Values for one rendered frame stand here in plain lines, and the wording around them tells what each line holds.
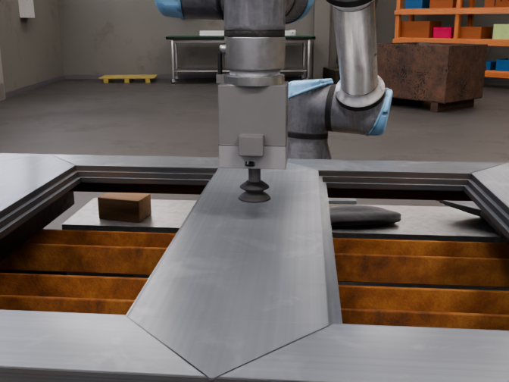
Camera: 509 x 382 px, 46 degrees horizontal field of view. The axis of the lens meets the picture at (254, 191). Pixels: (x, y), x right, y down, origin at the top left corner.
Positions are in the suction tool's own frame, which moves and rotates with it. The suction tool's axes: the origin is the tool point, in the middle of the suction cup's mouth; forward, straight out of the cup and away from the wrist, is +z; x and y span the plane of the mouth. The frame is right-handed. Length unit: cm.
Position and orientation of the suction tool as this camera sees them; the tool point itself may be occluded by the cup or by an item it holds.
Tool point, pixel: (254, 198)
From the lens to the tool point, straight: 78.8
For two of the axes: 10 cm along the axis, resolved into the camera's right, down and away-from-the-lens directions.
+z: 0.0, 9.6, 2.7
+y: 10.0, 0.3, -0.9
